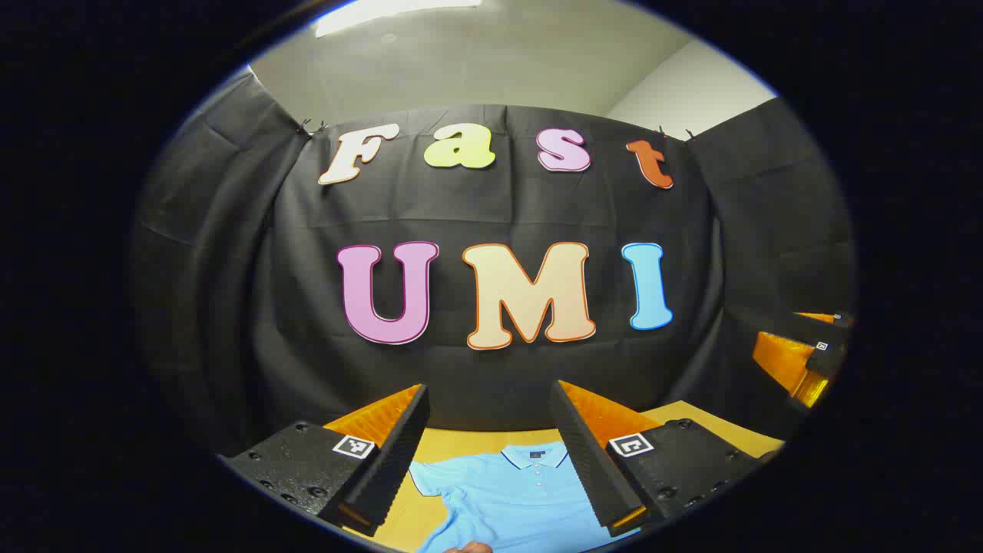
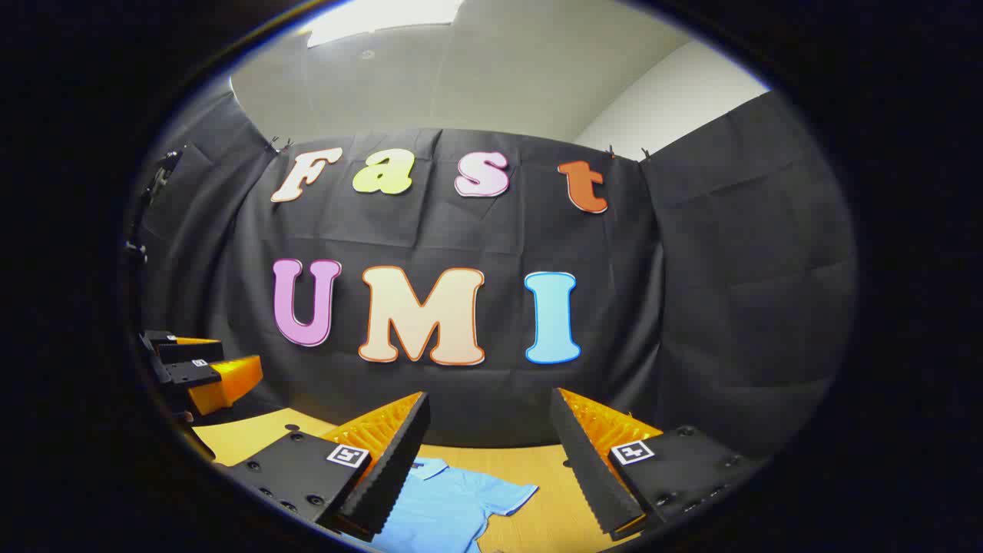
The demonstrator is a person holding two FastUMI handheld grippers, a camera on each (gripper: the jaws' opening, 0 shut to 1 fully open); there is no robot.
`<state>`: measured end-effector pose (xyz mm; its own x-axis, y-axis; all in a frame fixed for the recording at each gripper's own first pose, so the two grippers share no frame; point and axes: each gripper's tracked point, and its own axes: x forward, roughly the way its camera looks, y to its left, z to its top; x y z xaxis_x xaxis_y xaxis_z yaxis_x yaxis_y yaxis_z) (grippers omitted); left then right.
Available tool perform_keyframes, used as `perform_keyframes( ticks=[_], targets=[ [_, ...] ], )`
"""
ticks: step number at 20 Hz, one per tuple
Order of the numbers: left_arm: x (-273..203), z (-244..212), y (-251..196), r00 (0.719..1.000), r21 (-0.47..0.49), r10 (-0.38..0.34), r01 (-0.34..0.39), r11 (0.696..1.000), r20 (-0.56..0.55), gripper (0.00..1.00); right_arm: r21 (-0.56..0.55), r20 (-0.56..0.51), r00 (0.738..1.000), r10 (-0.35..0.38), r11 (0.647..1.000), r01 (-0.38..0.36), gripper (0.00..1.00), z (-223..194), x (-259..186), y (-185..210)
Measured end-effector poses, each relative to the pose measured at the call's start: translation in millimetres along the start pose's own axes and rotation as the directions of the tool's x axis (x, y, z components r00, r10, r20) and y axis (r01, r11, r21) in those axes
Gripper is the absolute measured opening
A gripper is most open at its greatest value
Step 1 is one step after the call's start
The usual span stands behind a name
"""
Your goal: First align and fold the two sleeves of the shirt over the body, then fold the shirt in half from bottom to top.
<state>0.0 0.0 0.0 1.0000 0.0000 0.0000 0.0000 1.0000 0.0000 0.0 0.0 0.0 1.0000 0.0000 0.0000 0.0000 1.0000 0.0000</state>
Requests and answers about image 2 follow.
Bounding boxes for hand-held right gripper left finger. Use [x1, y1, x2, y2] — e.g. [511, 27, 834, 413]
[227, 390, 432, 542]

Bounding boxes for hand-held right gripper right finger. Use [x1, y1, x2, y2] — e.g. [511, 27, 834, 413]
[548, 387, 769, 538]

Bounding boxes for light blue polo T-shirt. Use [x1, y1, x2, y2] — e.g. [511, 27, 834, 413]
[369, 457, 539, 553]

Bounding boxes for black clamp stand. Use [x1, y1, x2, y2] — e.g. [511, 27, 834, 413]
[123, 147, 184, 266]

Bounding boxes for black backdrop cloth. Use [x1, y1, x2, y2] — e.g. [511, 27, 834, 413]
[127, 91, 859, 462]

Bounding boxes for ceiling light panel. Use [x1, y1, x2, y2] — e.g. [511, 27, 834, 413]
[307, 0, 465, 48]

